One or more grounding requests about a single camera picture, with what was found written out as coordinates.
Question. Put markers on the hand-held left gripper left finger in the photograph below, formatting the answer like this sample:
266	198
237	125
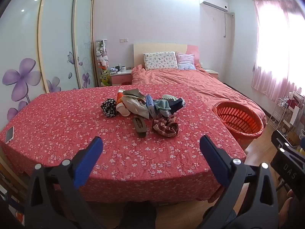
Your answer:
88	162

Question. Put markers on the white air conditioner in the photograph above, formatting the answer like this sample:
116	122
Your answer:
213	2

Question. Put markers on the black floral scrunchie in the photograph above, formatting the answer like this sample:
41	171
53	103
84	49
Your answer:
108	107

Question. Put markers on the pink striped pillow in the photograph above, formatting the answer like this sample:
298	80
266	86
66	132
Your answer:
185	60

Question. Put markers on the green yellow plush toy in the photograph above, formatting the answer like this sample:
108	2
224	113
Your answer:
105	77

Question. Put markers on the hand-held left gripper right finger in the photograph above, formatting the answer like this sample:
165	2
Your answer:
214	162

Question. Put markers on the navy and light blue cloth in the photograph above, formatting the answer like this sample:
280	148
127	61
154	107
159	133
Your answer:
176	105

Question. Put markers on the pink bed with quilt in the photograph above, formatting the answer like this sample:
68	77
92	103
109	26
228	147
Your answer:
190	81

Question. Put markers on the person's right hand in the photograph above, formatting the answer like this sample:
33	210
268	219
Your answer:
284	214

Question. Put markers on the black mesh white sock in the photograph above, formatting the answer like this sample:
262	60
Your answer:
169	97

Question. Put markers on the orange plastic laundry basket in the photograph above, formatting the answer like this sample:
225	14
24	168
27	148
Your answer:
238	119

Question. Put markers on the air conditioner pipe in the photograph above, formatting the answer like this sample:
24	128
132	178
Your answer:
225	23

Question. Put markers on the red plaid cloth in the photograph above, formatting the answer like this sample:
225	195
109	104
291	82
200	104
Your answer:
165	126

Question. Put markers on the red floral tablecloth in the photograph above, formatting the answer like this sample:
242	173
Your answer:
59	124

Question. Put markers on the person's right leg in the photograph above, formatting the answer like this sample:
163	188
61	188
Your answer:
215	217

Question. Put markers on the pink nightstand with mugs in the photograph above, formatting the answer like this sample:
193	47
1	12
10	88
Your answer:
120	77

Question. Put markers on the yellow plastic tub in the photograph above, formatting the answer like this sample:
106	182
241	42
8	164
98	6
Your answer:
302	150

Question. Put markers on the cream pink bed headboard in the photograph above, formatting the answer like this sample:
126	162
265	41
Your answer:
162	47

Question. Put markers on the pink curtain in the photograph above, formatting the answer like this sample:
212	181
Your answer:
276	52

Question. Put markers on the red white cartoon sock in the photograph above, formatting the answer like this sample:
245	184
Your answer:
120	99

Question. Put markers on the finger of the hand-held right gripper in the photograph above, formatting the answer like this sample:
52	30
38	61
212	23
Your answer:
280	140

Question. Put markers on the white paper bag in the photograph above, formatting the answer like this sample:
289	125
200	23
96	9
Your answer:
295	114

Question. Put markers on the plush toy holder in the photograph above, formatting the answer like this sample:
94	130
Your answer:
102	54

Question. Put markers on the white smartphone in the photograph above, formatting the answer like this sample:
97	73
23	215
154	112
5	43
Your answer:
9	134

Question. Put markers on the red paper bag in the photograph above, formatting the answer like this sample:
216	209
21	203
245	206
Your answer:
296	99

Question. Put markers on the white mug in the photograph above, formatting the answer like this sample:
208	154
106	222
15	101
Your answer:
122	68

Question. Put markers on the floral print pillow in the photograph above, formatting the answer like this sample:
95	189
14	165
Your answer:
160	60

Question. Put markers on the beige bag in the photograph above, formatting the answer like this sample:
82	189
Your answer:
137	107

